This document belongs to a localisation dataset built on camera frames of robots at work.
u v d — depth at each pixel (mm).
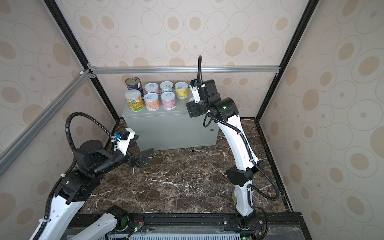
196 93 617
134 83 746
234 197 784
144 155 514
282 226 741
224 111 459
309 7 683
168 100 744
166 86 813
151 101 731
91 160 428
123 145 501
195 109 617
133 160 522
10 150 520
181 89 806
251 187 533
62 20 714
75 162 433
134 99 714
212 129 906
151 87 807
